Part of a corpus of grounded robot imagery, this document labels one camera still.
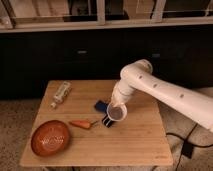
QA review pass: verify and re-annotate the white ceramic cup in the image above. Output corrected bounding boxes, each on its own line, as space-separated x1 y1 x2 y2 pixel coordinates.
107 103 127 122

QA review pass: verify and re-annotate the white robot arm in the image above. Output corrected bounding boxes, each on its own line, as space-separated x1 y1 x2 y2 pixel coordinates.
111 59 213 133

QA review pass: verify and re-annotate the orange ceramic bowl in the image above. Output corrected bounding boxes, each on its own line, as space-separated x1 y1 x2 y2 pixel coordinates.
31 120 71 157

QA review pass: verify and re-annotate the orange carrot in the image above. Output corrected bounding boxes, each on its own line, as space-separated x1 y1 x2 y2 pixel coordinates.
69 120 96 129

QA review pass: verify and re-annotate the wooden table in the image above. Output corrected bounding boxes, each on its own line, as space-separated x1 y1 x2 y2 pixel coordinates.
20 80 173 167

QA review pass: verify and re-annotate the dark cabinet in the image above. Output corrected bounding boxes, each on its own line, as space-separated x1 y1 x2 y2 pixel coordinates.
0 25 213 99

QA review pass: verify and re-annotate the blue handled lint brush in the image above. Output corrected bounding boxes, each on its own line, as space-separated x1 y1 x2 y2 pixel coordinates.
94 100 113 128

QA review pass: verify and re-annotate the black power cable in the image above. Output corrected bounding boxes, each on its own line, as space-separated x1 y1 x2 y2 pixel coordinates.
165 122 213 171

